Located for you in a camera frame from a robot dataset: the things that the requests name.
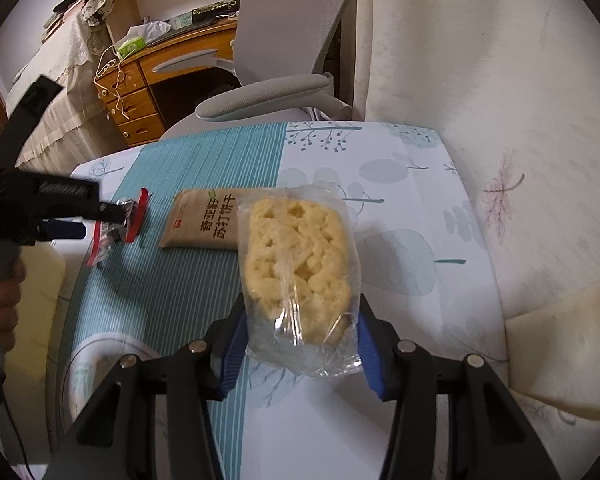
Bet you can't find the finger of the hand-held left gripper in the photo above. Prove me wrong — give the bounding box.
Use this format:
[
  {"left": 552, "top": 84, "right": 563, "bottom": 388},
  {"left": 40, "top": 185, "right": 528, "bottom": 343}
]
[
  {"left": 32, "top": 219, "right": 87, "bottom": 242},
  {"left": 87, "top": 199, "right": 131, "bottom": 225}
]

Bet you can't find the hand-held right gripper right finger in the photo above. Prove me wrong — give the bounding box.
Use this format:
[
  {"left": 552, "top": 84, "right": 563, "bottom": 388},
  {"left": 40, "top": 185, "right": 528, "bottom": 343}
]
[{"left": 357, "top": 292, "right": 556, "bottom": 480}]

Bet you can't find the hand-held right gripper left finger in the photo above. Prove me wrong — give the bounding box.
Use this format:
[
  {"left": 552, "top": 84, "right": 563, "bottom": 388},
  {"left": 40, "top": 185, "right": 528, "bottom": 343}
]
[{"left": 45, "top": 292, "right": 248, "bottom": 480}]

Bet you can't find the red edged clear snack packet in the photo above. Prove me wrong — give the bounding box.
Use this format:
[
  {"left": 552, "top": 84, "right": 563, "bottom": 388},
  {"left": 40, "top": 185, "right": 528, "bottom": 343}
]
[{"left": 86, "top": 186, "right": 152, "bottom": 267}]

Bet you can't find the clear packet of rice cake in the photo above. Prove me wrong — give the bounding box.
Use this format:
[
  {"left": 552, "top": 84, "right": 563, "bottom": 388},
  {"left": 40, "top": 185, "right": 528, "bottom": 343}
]
[{"left": 236, "top": 185, "right": 365, "bottom": 381}]

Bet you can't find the person's left hand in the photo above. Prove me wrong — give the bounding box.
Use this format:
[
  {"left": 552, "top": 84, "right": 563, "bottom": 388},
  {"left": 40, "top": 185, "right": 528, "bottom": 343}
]
[{"left": 0, "top": 257, "right": 27, "bottom": 356}]

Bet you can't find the beige cracker packet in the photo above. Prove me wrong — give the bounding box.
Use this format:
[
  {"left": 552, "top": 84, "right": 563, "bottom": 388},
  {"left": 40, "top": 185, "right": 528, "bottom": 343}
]
[{"left": 159, "top": 187, "right": 253, "bottom": 252}]

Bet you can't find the bed with beige lace cover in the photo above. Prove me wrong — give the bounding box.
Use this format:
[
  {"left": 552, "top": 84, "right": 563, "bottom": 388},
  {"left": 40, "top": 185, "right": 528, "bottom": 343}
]
[{"left": 5, "top": 10, "right": 126, "bottom": 171}]

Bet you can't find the wooden desk with drawers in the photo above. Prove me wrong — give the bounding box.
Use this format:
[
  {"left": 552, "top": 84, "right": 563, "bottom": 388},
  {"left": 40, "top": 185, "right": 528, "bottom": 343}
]
[{"left": 95, "top": 22, "right": 241, "bottom": 148}]

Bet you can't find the green tissue box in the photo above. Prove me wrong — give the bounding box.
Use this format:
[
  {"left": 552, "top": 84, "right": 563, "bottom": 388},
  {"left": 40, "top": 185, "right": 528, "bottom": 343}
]
[{"left": 117, "top": 35, "right": 148, "bottom": 58}]

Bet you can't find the cream cushion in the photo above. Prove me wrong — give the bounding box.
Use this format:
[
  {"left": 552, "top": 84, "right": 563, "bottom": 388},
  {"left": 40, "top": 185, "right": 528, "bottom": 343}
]
[{"left": 505, "top": 270, "right": 600, "bottom": 421}]

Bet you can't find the grey office chair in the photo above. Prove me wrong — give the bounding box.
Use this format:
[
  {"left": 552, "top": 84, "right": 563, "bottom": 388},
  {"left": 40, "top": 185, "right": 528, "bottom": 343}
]
[{"left": 155, "top": 0, "right": 358, "bottom": 141}]

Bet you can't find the white floral cloth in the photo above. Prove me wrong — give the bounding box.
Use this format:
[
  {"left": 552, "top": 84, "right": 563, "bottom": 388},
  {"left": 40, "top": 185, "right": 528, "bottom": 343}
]
[{"left": 355, "top": 0, "right": 600, "bottom": 411}]

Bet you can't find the white cable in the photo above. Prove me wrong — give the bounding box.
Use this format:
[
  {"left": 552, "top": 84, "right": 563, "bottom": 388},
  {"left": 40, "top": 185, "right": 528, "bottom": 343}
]
[{"left": 94, "top": 45, "right": 131, "bottom": 121}]

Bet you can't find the black cable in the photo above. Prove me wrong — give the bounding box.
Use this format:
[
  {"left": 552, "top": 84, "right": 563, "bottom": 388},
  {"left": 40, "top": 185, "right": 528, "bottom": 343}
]
[{"left": 0, "top": 385, "right": 38, "bottom": 480}]

